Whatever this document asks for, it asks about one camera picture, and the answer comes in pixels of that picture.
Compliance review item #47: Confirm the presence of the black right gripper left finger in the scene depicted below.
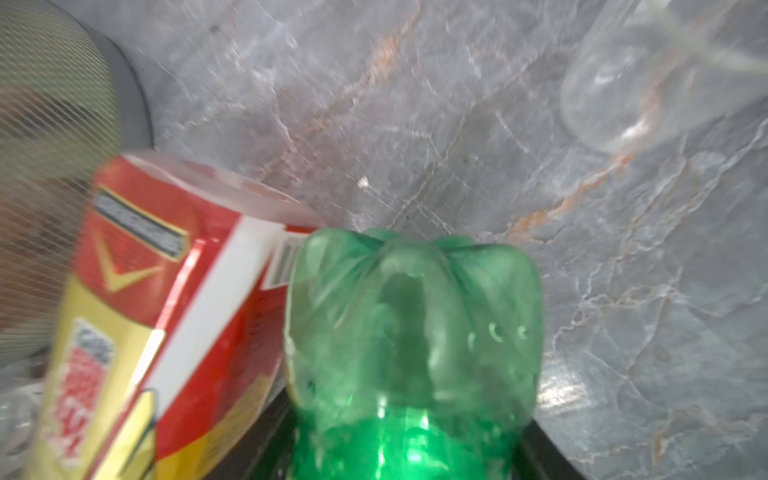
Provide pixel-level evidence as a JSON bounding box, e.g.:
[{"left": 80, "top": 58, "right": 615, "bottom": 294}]
[{"left": 205, "top": 389, "right": 296, "bottom": 480}]

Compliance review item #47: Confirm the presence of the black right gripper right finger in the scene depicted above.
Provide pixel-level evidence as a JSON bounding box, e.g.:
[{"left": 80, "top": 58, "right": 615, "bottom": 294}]
[{"left": 515, "top": 421, "right": 585, "bottom": 480}]

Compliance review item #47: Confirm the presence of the green plastic bottle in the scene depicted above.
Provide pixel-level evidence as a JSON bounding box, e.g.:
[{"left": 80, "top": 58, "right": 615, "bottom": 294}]
[{"left": 283, "top": 228, "right": 545, "bottom": 479}]

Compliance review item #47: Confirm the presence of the green mesh waste bin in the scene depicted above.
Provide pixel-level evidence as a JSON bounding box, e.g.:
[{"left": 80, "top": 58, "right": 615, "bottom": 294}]
[{"left": 1, "top": 1, "right": 153, "bottom": 365}]

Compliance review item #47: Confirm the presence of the yellow tea bottle red label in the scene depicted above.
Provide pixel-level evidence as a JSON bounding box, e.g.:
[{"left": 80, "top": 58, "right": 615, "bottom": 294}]
[{"left": 22, "top": 151, "right": 324, "bottom": 479}]

